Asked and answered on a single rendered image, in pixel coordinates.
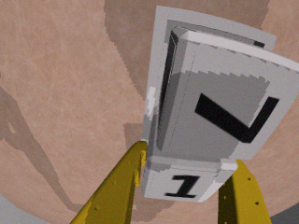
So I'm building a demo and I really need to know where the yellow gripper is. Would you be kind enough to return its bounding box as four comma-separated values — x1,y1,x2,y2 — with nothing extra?
70,141,272,224

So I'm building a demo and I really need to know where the grey cube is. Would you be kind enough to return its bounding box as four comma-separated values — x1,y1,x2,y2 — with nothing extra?
156,26,299,160
141,105,238,203

